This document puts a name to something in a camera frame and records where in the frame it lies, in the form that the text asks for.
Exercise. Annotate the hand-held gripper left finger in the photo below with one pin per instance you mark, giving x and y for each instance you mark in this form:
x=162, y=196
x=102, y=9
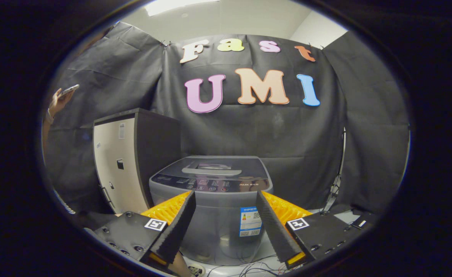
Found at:
x=176, y=229

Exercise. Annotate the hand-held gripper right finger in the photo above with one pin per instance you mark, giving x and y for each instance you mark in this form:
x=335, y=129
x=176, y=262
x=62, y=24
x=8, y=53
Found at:
x=276, y=231

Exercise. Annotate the grey washing machine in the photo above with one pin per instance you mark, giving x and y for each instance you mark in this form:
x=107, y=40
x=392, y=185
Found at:
x=222, y=227

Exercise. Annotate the dark washing machine lid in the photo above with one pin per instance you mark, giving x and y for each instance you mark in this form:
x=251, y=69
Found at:
x=218, y=164

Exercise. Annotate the silver smartphone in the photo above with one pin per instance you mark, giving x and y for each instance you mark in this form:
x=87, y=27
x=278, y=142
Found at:
x=68, y=91

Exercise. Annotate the round floor drain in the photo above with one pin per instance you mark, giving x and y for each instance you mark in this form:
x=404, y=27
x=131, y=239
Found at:
x=196, y=271

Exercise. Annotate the beige and black cabinet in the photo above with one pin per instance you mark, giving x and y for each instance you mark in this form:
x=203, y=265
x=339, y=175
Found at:
x=157, y=146

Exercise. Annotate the black device with white label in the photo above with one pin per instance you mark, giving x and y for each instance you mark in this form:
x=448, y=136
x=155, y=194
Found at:
x=364, y=221

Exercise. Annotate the black backdrop cloth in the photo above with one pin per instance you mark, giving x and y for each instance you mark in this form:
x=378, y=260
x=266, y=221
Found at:
x=287, y=130

